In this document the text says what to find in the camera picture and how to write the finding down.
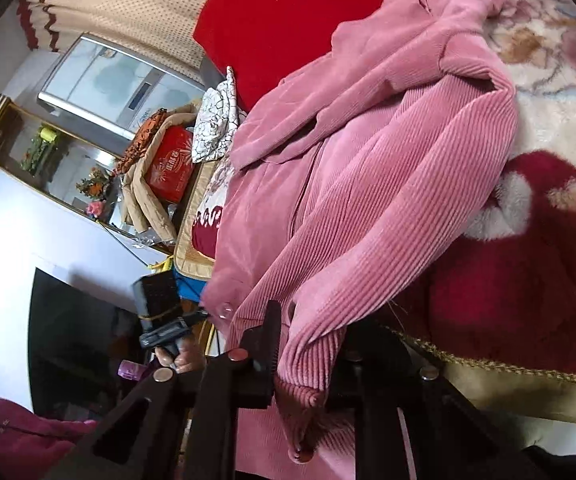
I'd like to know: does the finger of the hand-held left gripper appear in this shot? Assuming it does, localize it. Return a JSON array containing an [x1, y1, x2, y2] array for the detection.
[[179, 309, 213, 327]]

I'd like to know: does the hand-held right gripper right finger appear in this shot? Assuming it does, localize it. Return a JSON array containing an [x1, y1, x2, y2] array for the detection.
[[328, 322, 534, 480]]

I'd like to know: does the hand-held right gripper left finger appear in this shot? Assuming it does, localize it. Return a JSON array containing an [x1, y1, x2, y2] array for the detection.
[[55, 301, 283, 480]]

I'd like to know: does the pink towel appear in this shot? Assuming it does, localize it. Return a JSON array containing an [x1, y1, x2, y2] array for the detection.
[[200, 0, 520, 480]]

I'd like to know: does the person's left hand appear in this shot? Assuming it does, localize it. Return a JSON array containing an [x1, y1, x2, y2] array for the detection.
[[154, 340, 207, 375]]

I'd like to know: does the blue yellow plastic toy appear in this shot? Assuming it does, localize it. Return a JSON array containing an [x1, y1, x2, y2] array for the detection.
[[165, 257, 209, 307]]

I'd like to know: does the beige padded jacket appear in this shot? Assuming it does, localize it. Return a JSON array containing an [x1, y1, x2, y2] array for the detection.
[[120, 107, 203, 248]]

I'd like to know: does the black television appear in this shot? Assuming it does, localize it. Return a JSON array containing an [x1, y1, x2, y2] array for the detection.
[[28, 267, 155, 421]]

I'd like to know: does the orange flower ornament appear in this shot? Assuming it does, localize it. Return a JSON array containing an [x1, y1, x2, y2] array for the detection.
[[76, 167, 114, 200]]

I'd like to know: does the red gift box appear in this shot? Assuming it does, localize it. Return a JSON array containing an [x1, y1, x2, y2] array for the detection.
[[145, 126, 196, 204]]

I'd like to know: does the orange patterned cloth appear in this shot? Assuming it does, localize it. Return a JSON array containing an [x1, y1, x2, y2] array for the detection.
[[115, 109, 169, 176]]

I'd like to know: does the white sheet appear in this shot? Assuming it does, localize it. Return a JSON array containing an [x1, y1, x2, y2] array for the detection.
[[478, 407, 576, 461]]

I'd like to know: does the white patterned cloth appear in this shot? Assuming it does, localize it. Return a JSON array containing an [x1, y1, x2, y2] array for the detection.
[[191, 66, 249, 163]]

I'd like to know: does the yellow green flower ornament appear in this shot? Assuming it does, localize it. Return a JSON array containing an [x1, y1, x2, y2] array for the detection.
[[22, 126, 61, 173]]

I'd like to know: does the floral plush blanket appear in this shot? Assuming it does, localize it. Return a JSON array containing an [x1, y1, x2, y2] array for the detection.
[[175, 0, 576, 426]]

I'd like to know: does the person's magenta garment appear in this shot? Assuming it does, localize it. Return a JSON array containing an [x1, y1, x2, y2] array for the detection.
[[0, 397, 101, 480]]

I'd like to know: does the gold-framed glass display cabinet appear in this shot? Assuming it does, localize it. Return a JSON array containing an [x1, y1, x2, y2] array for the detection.
[[0, 95, 136, 243]]

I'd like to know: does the silver glass-front appliance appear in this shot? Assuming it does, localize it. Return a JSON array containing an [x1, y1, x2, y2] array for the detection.
[[38, 32, 206, 136]]

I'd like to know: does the beige dotted sofa cover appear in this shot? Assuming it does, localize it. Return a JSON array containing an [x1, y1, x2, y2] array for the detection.
[[18, 0, 229, 81]]

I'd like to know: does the red blanket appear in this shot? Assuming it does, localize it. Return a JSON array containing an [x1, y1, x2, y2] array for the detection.
[[193, 0, 534, 111]]

